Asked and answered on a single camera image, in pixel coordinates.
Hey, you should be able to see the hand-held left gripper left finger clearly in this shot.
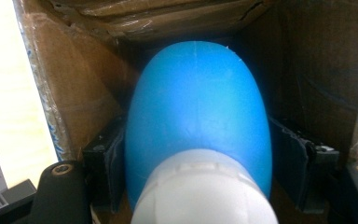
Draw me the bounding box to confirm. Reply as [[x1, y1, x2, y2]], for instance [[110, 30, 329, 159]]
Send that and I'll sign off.
[[82, 116, 127, 215]]

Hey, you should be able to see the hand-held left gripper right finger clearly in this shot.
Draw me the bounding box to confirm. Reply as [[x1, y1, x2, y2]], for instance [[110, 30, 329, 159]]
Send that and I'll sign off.
[[268, 116, 340, 215]]

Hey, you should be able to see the brown cardboard box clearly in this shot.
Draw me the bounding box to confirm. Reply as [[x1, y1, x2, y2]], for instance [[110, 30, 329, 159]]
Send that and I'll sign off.
[[12, 0, 358, 224]]

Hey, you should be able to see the blue bottle with white cap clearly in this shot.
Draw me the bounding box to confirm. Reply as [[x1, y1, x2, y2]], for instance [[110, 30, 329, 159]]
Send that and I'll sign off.
[[124, 40, 279, 224]]

